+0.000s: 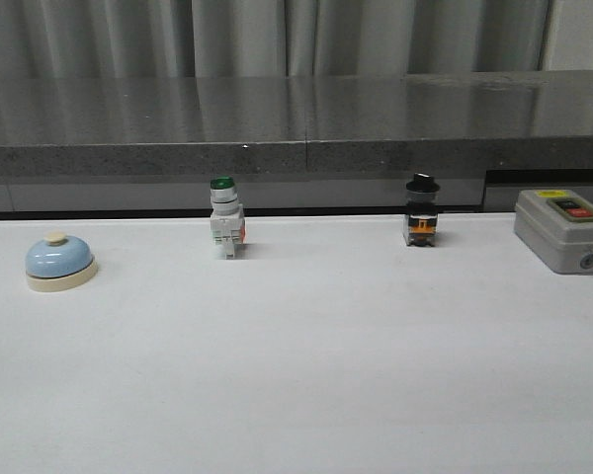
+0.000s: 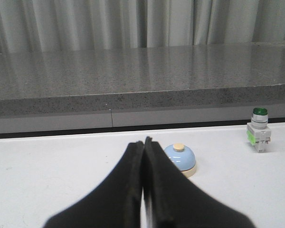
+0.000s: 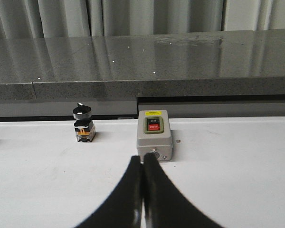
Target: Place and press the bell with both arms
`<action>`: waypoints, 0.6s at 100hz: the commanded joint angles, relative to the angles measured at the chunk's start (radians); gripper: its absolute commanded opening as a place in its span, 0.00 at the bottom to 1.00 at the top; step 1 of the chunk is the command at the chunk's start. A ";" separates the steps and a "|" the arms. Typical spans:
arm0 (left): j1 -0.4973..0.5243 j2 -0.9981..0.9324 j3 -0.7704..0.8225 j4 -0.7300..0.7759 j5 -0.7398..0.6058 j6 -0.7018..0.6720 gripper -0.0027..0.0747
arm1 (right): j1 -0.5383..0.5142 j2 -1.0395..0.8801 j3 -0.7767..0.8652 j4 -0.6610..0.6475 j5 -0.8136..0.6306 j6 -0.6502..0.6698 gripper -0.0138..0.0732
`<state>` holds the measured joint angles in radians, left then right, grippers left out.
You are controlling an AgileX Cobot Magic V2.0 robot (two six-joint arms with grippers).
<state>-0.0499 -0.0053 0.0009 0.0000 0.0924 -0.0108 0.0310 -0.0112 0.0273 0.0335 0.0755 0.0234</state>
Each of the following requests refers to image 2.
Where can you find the grey stone counter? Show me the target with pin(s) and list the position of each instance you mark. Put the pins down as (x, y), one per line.
(56, 91)

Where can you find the grey curtain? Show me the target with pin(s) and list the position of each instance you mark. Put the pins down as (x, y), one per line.
(51, 25)

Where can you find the green pushbutton switch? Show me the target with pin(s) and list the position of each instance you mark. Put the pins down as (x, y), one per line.
(258, 133)

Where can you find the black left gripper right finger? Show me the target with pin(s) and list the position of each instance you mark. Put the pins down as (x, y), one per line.
(172, 201)

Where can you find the blue and cream desk bell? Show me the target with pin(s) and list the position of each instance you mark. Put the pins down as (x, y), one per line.
(182, 157)

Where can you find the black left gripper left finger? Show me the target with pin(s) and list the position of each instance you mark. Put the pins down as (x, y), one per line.
(114, 203)

